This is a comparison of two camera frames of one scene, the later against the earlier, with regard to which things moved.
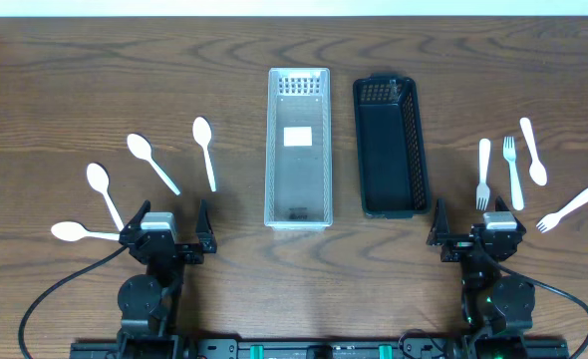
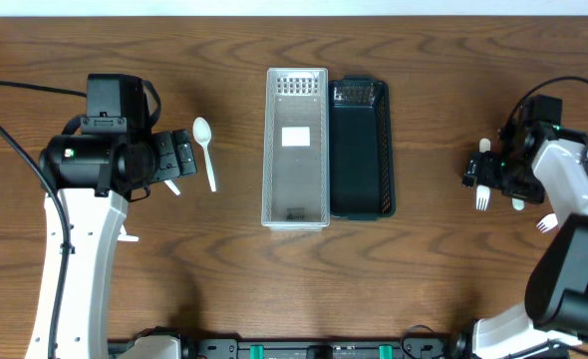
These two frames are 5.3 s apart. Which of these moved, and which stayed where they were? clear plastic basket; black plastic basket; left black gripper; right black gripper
Moved: right black gripper; left black gripper; black plastic basket
Stayed: clear plastic basket
